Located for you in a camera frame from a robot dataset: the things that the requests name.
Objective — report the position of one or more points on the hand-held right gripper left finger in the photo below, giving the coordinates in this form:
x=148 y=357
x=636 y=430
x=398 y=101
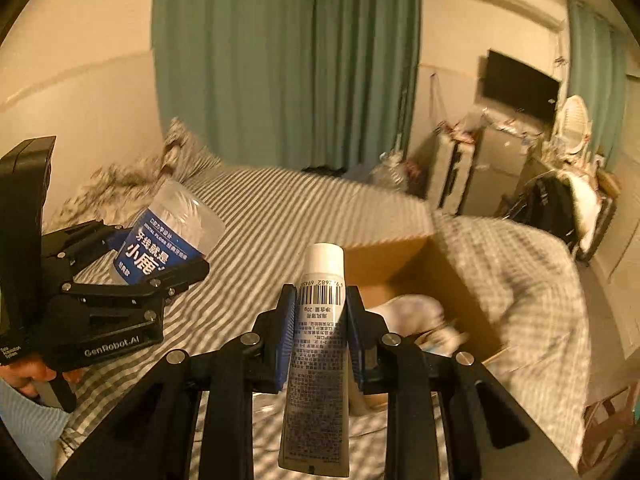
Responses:
x=287 y=342

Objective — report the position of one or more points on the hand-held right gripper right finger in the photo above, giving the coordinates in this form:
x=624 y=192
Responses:
x=354 y=342

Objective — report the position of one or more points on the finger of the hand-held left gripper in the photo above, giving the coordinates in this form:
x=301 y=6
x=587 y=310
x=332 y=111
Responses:
x=150 y=282
x=82 y=237

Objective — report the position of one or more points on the grey tube with white cap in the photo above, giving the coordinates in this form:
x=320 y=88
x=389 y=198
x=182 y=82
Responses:
x=317 y=360

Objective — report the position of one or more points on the clear jar with blue label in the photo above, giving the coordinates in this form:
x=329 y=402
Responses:
x=170 y=232

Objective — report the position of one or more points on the cardboard box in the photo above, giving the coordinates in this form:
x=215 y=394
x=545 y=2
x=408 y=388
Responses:
x=430 y=280

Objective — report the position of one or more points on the person's left forearm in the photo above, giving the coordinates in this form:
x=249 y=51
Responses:
x=25 y=435

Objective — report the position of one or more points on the person's left hand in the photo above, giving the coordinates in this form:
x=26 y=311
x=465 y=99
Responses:
x=22 y=375

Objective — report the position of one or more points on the floral blanket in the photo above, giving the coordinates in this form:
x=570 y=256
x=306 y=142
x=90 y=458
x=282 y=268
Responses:
x=107 y=187

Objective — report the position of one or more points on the white cloth item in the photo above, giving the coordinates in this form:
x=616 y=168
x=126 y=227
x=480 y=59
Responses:
x=415 y=312

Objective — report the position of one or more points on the striped bed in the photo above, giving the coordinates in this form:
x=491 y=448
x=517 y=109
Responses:
x=300 y=210

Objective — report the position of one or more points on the striped pillow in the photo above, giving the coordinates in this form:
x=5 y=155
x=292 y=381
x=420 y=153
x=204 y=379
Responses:
x=187 y=152

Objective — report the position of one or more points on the clear plastic water bottle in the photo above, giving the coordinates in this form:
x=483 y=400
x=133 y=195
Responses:
x=387 y=172

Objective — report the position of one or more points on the checked quilt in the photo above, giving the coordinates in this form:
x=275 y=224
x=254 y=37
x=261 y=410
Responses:
x=530 y=300

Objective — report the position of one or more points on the grey cabinet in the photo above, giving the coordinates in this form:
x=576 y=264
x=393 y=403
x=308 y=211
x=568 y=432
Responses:
x=492 y=175

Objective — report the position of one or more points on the black backpack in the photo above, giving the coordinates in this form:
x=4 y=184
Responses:
x=550 y=210

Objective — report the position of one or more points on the wide green curtain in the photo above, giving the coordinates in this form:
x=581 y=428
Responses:
x=285 y=60

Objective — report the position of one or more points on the wooden chair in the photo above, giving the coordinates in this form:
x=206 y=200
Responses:
x=612 y=425

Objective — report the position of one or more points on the narrow green curtain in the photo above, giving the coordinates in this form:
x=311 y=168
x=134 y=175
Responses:
x=595 y=85

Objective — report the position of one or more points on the black wall television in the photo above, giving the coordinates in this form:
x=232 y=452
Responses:
x=520 y=85

